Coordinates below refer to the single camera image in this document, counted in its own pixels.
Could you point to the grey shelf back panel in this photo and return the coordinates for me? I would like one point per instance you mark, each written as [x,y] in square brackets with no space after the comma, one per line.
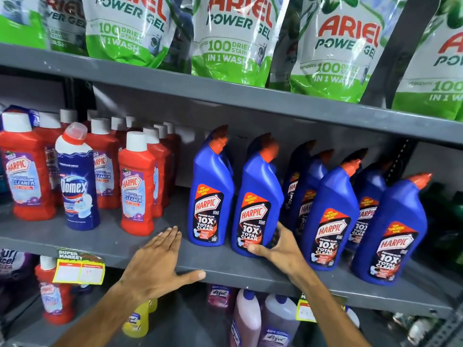
[152,104]

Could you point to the grey perforated shelf upright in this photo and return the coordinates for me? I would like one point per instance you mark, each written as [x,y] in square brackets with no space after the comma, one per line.
[450,328]

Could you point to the pink label cleaner bottle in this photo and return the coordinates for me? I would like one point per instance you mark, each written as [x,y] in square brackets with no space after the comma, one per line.
[219,296]

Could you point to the grey metal shelf board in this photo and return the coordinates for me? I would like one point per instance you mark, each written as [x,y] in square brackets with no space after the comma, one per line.
[217,90]
[108,242]

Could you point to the row of green white detergent pouches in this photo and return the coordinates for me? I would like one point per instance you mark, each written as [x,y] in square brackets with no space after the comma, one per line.
[231,39]

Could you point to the mauve liquid cleaner bottle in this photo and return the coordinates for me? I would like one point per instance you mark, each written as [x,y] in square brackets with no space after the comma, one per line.
[278,321]

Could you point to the black shelf upright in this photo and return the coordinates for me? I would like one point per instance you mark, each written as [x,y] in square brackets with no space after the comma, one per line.
[401,50]

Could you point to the red white-capped single bottle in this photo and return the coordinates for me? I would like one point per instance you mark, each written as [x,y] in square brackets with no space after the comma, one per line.
[54,296]

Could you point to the person's right hand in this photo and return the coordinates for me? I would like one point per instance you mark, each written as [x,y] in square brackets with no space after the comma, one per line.
[287,258]

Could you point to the person's left forearm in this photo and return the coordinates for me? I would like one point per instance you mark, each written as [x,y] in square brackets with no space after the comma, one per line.
[101,318]

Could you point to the pink liquid cleaner bottle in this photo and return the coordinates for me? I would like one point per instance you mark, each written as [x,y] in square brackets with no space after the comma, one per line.
[246,318]

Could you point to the white green bottle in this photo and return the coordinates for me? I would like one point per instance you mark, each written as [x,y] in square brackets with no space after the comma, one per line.
[419,328]

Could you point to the blue angled-neck cleaner bottle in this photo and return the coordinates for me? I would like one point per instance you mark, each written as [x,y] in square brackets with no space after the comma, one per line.
[260,180]

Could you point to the group of red cleaner bottles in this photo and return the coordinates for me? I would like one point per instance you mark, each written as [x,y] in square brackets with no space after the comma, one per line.
[25,169]

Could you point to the dark blue white-shouldered cleaner bottle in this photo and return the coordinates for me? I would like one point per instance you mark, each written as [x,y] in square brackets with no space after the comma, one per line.
[77,191]

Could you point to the person's right forearm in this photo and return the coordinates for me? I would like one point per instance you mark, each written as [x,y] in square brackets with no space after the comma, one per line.
[325,310]

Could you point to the person's right thumb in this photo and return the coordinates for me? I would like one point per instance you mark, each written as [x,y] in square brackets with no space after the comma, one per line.
[258,250]

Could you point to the cluster of dark green bottles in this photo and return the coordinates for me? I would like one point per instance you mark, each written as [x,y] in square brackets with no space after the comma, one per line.
[445,213]

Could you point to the row of blue cleaner bottles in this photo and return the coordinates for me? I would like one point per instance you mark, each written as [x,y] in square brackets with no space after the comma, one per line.
[390,227]

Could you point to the yellow cleaner bottle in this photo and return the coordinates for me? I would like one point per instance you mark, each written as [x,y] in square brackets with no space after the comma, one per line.
[153,306]
[135,319]

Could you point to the white plastic bottle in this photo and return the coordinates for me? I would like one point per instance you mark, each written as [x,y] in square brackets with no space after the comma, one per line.
[352,316]

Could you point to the person's left thumb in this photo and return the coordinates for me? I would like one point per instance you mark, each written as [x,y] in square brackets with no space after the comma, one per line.
[190,276]

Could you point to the yellow green shelf price label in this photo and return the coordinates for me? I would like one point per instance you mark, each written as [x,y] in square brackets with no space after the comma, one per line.
[304,312]
[77,272]

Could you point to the purple detergent pouch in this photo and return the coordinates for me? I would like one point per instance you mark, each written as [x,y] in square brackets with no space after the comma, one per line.
[12,263]

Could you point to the person's left hand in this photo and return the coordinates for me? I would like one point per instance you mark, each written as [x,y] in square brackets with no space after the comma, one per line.
[155,267]

